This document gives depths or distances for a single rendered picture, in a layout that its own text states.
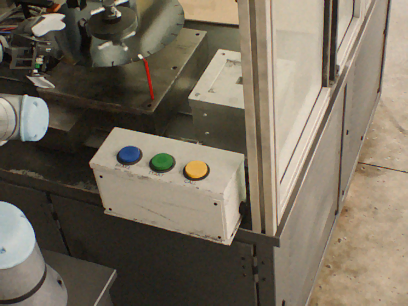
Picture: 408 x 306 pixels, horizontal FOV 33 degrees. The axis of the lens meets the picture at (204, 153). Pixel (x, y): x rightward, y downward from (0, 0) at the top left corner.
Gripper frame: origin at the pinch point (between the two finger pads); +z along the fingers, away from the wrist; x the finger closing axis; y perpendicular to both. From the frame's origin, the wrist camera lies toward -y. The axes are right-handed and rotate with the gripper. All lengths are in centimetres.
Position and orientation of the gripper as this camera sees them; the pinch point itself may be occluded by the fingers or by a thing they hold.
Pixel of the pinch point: (55, 50)
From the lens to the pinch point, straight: 149.9
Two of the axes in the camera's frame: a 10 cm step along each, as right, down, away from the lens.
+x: 2.2, -9.4, -2.6
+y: 8.4, 3.2, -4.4
